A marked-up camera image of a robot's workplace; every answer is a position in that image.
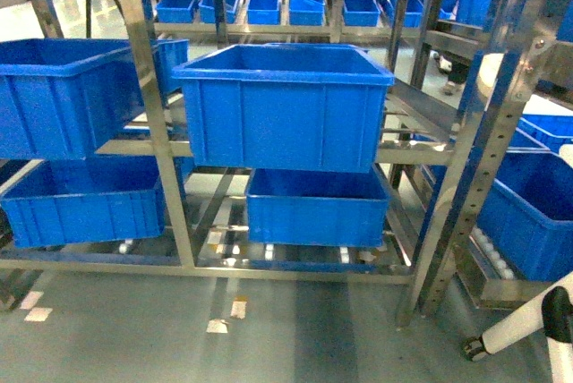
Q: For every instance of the blue bin upper left shelf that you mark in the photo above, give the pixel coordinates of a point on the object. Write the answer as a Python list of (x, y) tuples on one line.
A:
[(66, 98)]

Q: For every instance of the blue bin lower middle shelf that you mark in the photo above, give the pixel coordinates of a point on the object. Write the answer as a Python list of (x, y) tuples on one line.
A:
[(317, 208)]

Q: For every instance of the white robot base leg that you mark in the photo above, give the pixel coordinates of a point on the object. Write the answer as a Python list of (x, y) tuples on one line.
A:
[(550, 311)]

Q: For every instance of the blue bin shelf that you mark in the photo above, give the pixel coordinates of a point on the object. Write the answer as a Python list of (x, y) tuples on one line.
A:
[(66, 98), (94, 200), (310, 107), (528, 212), (317, 208)]

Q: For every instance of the blue bin right shelf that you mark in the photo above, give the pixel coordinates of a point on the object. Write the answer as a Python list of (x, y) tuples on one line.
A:
[(528, 212)]

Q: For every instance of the blue bin upper middle shelf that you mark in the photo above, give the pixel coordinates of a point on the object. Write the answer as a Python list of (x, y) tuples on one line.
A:
[(310, 107)]

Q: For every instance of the blue bin lower left shelf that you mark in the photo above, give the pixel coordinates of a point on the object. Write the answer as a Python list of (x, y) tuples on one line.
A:
[(94, 200)]

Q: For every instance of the stainless steel roller shelf rack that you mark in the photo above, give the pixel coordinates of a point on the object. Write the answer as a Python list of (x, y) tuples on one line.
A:
[(460, 89)]

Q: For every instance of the far rack of blue bins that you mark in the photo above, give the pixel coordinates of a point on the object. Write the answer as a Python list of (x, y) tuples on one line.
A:
[(337, 20)]

